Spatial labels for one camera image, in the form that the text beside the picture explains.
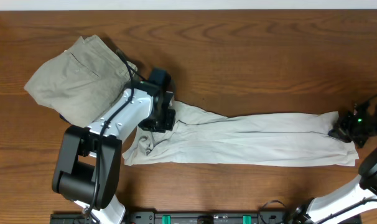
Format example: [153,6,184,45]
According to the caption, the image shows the white t-shirt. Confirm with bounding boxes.
[123,101,359,167]

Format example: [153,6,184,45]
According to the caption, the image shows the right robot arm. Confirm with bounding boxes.
[283,94,377,224]

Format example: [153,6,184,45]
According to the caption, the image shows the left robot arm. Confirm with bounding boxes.
[50,68,175,223]

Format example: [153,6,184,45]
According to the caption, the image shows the folded khaki shorts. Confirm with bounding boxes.
[24,35,130,128]

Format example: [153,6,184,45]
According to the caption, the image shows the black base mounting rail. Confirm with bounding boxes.
[50,210,289,224]

